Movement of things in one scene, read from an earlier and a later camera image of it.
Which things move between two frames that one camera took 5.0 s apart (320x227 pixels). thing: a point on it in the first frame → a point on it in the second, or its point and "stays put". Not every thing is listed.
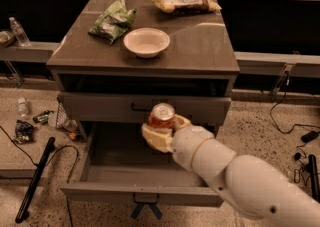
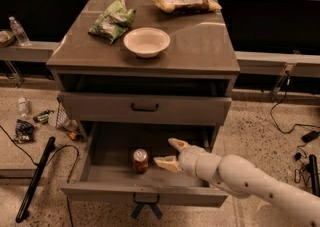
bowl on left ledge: x=6 y=38 stays put
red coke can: x=162 y=115 → x=140 y=160
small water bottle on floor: x=24 y=107 stays put
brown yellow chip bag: x=185 y=1 stays put
